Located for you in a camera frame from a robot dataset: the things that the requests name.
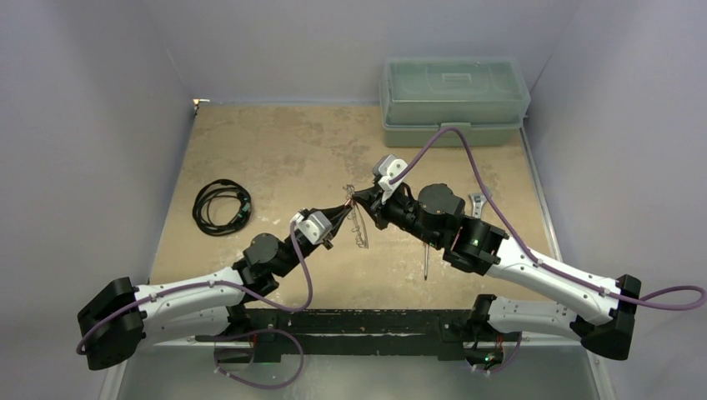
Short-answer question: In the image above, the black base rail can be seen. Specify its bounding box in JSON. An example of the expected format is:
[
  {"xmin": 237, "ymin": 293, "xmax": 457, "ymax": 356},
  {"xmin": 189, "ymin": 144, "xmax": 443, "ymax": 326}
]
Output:
[{"xmin": 196, "ymin": 307, "xmax": 482, "ymax": 363}]

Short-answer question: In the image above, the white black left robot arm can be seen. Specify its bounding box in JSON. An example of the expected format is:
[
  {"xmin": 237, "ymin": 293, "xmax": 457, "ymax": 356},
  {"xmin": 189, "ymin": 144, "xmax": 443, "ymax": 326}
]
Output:
[{"xmin": 76, "ymin": 203, "xmax": 352, "ymax": 371}]

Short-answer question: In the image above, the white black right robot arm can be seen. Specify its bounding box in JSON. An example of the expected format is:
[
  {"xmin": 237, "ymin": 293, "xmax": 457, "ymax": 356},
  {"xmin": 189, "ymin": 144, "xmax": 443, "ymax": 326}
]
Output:
[{"xmin": 353, "ymin": 183, "xmax": 641, "ymax": 361}]

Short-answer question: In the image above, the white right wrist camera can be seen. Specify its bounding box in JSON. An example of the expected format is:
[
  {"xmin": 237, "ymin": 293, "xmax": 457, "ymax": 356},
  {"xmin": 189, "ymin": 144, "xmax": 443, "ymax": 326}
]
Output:
[{"xmin": 373, "ymin": 154, "xmax": 408, "ymax": 204}]

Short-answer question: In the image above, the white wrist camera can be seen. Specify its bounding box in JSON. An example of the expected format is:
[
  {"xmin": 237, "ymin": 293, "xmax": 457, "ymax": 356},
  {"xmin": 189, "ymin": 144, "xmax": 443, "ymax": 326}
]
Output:
[
  {"xmin": 290, "ymin": 210, "xmax": 332, "ymax": 245},
  {"xmin": 373, "ymin": 154, "xmax": 408, "ymax": 204}
]

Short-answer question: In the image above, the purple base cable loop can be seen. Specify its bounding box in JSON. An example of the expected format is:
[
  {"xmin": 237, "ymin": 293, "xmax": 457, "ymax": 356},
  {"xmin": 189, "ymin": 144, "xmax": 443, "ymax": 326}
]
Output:
[{"xmin": 213, "ymin": 327, "xmax": 306, "ymax": 391}]

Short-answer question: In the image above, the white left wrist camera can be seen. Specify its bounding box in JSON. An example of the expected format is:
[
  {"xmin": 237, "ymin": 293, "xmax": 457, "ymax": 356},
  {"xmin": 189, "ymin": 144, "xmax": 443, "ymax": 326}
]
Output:
[{"xmin": 290, "ymin": 210, "xmax": 332, "ymax": 245}]

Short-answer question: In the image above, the coiled black cable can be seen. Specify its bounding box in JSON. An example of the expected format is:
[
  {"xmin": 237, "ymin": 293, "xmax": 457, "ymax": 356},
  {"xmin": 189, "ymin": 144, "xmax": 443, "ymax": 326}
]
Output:
[{"xmin": 192, "ymin": 178, "xmax": 253, "ymax": 237}]

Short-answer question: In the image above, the green translucent plastic toolbox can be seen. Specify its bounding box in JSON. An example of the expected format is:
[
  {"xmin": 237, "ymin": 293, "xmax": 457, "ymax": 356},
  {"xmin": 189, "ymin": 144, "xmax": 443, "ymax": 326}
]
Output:
[{"xmin": 379, "ymin": 56, "xmax": 531, "ymax": 148}]

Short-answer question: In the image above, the screwdriver black yellow handle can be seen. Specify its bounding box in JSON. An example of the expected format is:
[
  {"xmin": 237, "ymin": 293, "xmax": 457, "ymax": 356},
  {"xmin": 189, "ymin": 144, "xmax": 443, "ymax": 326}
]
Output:
[{"xmin": 423, "ymin": 243, "xmax": 430, "ymax": 281}]

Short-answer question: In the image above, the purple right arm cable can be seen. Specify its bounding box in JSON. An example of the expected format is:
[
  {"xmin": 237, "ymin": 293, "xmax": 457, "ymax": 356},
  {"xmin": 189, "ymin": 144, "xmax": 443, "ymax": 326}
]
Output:
[{"xmin": 389, "ymin": 127, "xmax": 707, "ymax": 312}]

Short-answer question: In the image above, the adjustable wrench red handle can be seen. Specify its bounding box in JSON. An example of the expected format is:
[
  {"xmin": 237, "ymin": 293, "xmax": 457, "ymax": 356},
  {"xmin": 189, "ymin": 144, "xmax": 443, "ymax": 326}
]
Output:
[{"xmin": 469, "ymin": 192, "xmax": 492, "ymax": 219}]

